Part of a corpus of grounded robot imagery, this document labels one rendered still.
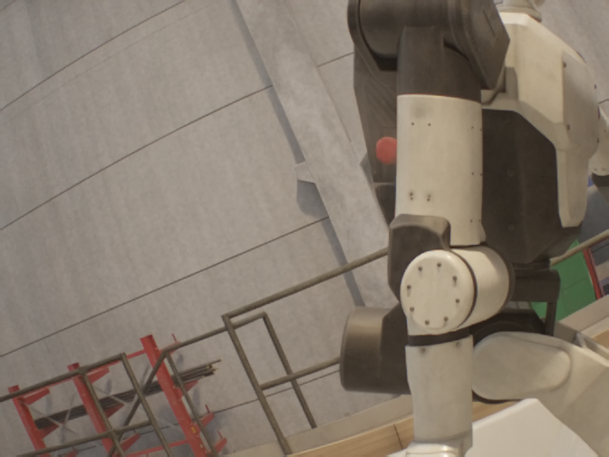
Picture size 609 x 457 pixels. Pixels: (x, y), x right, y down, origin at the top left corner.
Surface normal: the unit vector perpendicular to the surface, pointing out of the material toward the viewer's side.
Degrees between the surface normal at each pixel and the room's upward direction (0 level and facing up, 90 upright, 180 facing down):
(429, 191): 81
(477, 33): 114
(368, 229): 90
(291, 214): 90
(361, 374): 107
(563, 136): 137
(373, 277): 90
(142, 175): 90
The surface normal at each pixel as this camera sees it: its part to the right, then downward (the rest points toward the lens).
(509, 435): -0.15, 0.00
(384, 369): -0.26, 0.44
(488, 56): 0.80, 0.07
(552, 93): 0.15, -0.02
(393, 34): -0.52, 0.58
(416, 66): -0.62, 0.03
